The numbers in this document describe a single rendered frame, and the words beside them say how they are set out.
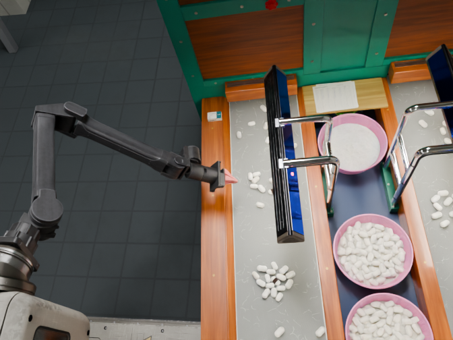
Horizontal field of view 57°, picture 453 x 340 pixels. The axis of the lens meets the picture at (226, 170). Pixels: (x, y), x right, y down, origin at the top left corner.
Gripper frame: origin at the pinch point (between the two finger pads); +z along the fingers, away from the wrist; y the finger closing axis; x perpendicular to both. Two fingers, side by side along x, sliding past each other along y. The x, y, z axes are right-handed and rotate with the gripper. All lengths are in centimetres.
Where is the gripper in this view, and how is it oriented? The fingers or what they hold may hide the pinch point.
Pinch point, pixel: (234, 181)
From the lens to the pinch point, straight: 156.6
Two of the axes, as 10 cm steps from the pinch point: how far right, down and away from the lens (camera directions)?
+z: 8.5, 2.2, 4.7
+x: -5.2, 4.0, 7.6
